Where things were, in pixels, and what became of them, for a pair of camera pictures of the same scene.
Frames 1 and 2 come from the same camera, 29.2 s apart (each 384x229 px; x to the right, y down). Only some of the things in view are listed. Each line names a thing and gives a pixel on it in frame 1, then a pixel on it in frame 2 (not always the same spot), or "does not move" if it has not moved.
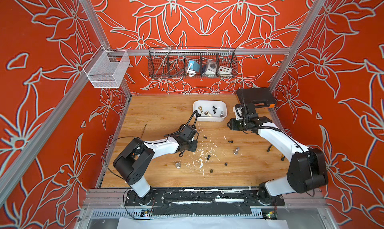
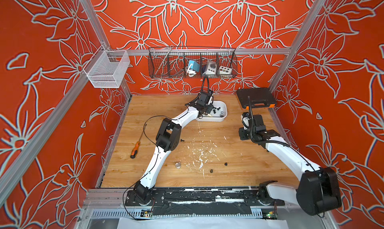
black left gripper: x=195 y=144 to x=209 y=108
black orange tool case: x=257 y=97 does not move
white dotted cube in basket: x=224 y=70 does not move
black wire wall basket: x=192 y=62 does not move
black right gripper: x=232 y=123 to x=241 y=131
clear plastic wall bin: x=106 y=68 does not move
